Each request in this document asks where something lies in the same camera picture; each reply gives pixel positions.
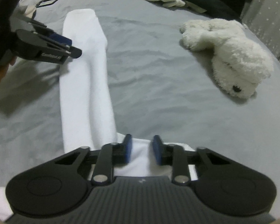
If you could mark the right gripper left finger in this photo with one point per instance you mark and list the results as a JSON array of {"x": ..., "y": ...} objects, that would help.
[{"x": 62, "y": 184}]

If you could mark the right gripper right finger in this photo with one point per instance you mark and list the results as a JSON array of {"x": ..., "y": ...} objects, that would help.
[{"x": 218, "y": 182}]

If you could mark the white Pooh sweatshirt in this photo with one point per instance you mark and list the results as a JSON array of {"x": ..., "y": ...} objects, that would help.
[{"x": 86, "y": 108}]

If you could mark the white plush dog toy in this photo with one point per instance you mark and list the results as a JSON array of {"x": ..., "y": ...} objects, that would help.
[{"x": 239, "y": 64}]

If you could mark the black rectangular frame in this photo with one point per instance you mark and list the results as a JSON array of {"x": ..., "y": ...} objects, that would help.
[{"x": 44, "y": 3}]

